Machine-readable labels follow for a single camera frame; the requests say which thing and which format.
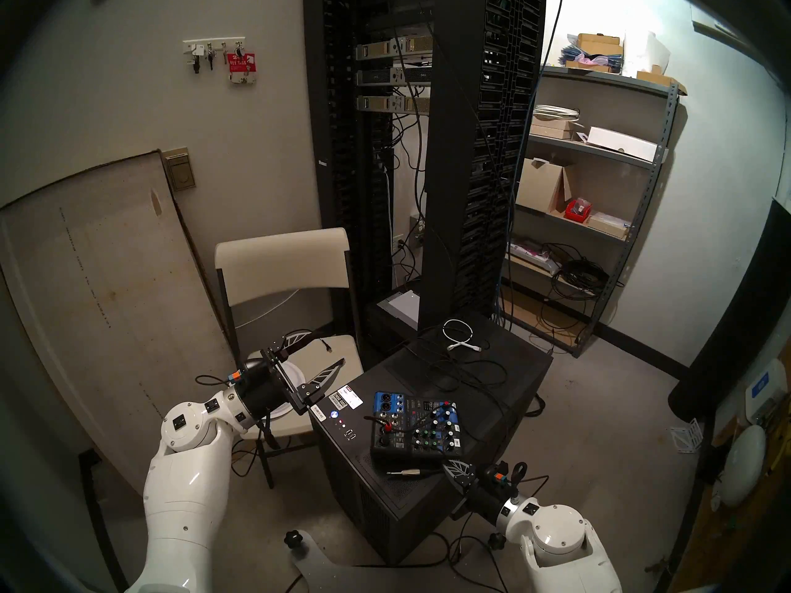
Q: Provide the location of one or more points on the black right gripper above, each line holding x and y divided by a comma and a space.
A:
483, 499

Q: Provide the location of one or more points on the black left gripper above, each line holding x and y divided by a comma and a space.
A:
262, 385

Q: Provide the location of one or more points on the blue black audio mixer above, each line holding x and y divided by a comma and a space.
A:
414, 431

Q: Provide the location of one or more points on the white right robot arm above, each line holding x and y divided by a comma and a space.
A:
556, 536

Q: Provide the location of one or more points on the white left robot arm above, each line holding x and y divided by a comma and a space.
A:
185, 487

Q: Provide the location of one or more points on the white round plate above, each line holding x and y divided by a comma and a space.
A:
290, 375

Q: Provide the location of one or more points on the black round knob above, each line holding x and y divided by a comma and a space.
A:
496, 541
293, 539

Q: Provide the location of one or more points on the black computer tower case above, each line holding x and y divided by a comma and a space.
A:
371, 511

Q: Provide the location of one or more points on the grey flat device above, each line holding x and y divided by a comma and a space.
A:
401, 306

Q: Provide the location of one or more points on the cream folding chair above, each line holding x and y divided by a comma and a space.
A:
278, 258

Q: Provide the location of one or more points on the black server rack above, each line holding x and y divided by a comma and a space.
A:
346, 165
476, 165

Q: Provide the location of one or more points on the pink white package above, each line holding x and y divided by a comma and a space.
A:
531, 255

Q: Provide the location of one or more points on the beige leaning board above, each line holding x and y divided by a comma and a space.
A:
93, 289

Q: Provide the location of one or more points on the white lattice finger part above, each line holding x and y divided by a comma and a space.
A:
687, 437

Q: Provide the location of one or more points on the white oval device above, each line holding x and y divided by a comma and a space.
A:
743, 465

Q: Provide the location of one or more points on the open cardboard box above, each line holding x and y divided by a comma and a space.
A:
537, 187

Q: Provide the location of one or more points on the small red box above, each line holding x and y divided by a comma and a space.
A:
578, 210

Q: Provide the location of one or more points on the flat beige box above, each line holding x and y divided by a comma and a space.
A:
609, 225

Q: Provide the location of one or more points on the white box blue label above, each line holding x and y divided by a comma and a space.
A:
766, 391

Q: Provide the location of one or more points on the grey metal shelving unit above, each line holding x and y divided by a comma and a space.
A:
646, 196

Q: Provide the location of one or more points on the small beige box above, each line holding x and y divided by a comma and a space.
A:
553, 128

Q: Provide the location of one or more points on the flat white box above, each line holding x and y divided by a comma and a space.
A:
621, 144

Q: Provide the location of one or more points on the blue pink plastic bags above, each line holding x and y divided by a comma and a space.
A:
587, 60

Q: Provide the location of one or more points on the low brown cardboard box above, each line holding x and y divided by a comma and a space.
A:
658, 80

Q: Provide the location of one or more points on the white paper bag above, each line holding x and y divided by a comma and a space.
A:
646, 51

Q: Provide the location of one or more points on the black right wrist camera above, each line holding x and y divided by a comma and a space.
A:
516, 472

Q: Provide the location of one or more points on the beige wall switch plate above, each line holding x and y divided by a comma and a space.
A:
180, 172

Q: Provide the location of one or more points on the white key hook rail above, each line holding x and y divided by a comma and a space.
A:
210, 44

